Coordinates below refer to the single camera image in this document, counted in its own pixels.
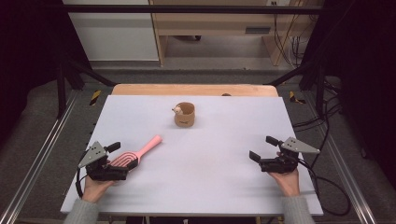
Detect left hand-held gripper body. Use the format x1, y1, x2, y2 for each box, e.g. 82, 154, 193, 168
78, 141, 129, 182

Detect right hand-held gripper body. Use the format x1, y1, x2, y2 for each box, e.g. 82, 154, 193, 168
259, 136, 321, 175

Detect pink hairbrush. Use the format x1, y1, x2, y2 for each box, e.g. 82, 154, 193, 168
108, 134, 163, 169

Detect person's right hand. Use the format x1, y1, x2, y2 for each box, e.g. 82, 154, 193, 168
269, 167, 302, 198

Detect person's left hand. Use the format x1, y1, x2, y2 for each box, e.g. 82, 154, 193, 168
81, 175, 116, 203

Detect yellow black tape marker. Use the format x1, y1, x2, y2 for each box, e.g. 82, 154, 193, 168
89, 90, 102, 106
289, 91, 306, 105

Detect black metal stand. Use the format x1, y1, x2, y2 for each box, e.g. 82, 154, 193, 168
55, 55, 118, 119
264, 59, 328, 119

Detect brown cup with hedgehog figure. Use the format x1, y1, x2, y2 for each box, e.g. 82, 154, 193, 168
171, 102, 196, 128

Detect white cabinet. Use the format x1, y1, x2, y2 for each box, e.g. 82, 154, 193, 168
62, 0, 160, 62

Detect black curtain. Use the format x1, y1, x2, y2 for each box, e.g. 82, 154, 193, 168
302, 0, 396, 181
0, 0, 92, 141

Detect wooden desk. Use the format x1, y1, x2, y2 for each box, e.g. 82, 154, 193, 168
148, 0, 325, 67

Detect black horizontal metal bar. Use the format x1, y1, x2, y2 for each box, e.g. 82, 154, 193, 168
62, 4, 325, 15

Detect left hand-held gripper black cable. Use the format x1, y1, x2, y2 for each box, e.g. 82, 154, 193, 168
75, 150, 92, 200

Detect hand-held gripper black cable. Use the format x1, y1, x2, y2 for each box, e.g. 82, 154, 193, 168
75, 150, 92, 200
297, 157, 352, 217

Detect right hand-held gripper black cable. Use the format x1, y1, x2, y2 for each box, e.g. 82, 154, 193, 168
297, 157, 352, 217

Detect bundle of black floor cables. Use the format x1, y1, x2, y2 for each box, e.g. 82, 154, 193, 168
292, 78, 344, 169

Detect aluminium floor rail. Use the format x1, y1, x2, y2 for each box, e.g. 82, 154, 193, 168
0, 90, 78, 224
306, 92, 377, 224

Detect cables beside wooden desk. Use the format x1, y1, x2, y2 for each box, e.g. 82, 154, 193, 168
272, 0, 312, 68

